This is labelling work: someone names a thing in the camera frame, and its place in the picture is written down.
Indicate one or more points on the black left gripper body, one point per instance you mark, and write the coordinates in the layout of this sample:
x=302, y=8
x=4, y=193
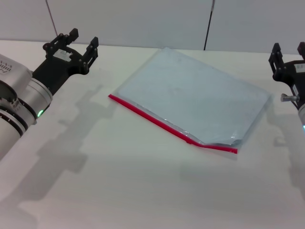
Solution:
x=54, y=71

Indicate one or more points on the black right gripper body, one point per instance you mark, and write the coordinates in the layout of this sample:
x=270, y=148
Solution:
x=294, y=74

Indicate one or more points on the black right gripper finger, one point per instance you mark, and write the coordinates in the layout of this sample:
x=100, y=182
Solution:
x=302, y=48
x=276, y=57

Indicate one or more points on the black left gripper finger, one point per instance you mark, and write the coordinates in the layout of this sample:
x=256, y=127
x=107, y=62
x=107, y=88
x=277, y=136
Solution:
x=91, y=51
x=64, y=38

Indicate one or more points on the clear document bag red zipper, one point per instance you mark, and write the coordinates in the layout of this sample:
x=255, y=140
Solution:
x=190, y=90

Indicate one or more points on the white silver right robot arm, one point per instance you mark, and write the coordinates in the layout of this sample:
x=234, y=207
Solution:
x=302, y=117

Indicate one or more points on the silver metal connector plug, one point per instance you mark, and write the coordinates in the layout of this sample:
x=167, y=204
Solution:
x=289, y=97

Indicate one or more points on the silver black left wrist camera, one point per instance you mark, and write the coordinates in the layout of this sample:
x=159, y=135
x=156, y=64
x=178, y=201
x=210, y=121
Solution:
x=12, y=71

